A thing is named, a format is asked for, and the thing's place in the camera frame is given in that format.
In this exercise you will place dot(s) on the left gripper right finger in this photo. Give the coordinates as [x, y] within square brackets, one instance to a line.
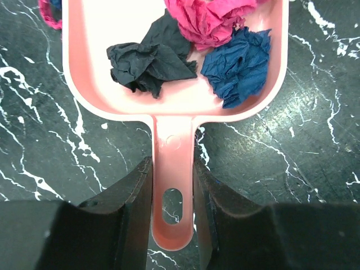
[235, 233]

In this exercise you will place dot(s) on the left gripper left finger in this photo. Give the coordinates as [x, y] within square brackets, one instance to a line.
[107, 231]

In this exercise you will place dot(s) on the pink dustpan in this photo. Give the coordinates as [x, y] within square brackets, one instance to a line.
[90, 27]

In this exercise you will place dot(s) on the blue paper scrap centre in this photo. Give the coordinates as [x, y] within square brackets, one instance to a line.
[239, 68]

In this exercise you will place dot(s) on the magenta paper scrap right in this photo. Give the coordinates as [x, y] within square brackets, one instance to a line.
[209, 24]

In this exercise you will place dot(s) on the magenta paper scrap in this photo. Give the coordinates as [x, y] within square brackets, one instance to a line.
[209, 24]
[45, 8]

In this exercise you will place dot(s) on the magenta paper scrap left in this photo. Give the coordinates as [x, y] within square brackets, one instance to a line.
[45, 8]

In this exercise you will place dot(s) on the dark scrap near dustpan handle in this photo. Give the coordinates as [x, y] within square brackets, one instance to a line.
[160, 57]

